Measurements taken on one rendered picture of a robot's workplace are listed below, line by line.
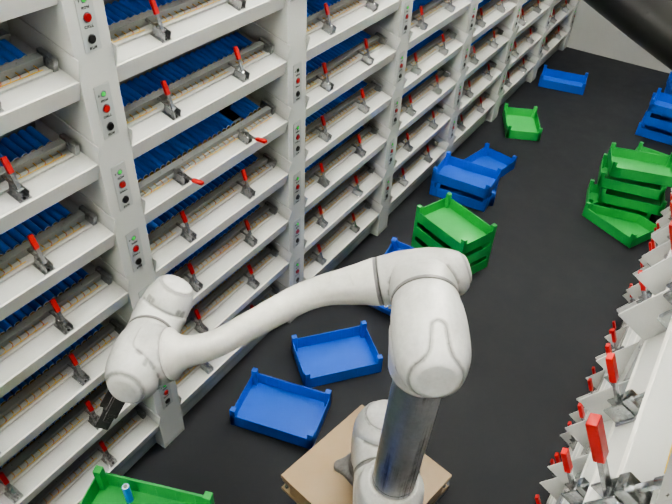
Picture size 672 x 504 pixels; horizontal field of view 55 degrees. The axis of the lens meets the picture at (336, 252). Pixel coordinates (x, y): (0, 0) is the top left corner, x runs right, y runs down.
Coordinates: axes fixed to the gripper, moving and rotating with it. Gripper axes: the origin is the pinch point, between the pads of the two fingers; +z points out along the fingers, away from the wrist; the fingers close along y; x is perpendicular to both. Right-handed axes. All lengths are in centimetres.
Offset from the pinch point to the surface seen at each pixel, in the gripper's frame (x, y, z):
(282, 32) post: -10, 79, -78
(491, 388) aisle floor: -134, 49, -7
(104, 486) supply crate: -7.1, -6.3, 19.8
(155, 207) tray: 6, 37, -34
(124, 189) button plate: 15, 29, -40
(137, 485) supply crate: -13.7, -7.7, 14.7
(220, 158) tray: -7, 58, -44
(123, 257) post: 8.6, 27.9, -22.4
